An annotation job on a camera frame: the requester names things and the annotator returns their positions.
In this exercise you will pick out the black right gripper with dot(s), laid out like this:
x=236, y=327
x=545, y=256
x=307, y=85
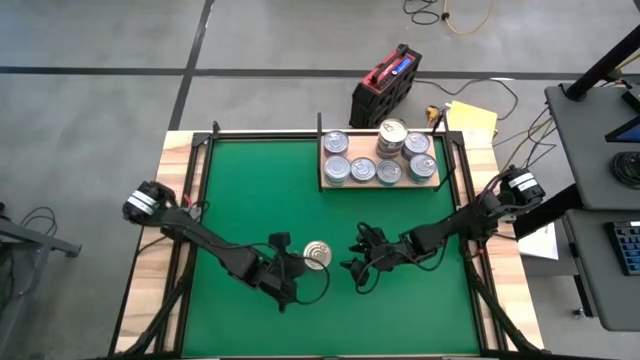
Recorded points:
x=385, y=255

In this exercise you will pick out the blue red tuna can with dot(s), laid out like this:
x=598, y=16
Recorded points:
x=393, y=130
x=318, y=255

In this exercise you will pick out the black table frame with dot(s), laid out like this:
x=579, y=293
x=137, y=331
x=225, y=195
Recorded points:
x=250, y=136

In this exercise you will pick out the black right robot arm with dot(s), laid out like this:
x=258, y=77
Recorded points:
x=460, y=220

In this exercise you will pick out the wooden shelf board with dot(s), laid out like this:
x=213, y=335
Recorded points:
x=362, y=145

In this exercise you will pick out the yellow paper pad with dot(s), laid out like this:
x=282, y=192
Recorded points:
x=470, y=119

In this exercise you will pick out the teal tuna can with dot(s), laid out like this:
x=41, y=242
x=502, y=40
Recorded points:
x=423, y=166

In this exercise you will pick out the yellow black plug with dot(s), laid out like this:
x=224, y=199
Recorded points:
x=432, y=114

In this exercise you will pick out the large silver lid can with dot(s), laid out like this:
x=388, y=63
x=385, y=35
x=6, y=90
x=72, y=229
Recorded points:
x=417, y=143

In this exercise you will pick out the black backlit keyboard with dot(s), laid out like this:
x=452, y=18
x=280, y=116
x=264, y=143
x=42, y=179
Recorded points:
x=627, y=247

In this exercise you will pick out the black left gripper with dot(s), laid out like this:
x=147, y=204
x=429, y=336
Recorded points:
x=280, y=272

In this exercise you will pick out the black slanted pole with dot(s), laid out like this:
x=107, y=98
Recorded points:
x=600, y=67

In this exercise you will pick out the grey desk with keyboard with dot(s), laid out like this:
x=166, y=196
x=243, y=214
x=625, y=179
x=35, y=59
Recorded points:
x=600, y=295

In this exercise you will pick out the green table mat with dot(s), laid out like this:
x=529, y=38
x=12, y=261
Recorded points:
x=325, y=320

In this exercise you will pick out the black desk leg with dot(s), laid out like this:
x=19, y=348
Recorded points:
x=580, y=280

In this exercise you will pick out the tablet with blue screen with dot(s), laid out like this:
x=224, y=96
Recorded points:
x=630, y=132

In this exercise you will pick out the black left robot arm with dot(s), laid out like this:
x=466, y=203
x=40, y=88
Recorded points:
x=210, y=240

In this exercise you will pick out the black desk device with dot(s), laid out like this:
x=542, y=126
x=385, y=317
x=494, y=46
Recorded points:
x=634, y=97

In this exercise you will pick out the blue yellow tuna can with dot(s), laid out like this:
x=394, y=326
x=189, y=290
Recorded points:
x=389, y=173

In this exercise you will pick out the large green tuna can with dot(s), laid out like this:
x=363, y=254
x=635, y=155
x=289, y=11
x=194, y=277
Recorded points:
x=336, y=169

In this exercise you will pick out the red black tool case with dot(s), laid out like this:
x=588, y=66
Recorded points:
x=382, y=95

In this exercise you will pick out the grey metal stand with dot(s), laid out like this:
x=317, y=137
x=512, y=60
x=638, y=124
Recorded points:
x=40, y=239

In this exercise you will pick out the white paper sheet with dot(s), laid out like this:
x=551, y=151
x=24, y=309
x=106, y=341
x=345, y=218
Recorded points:
x=542, y=247

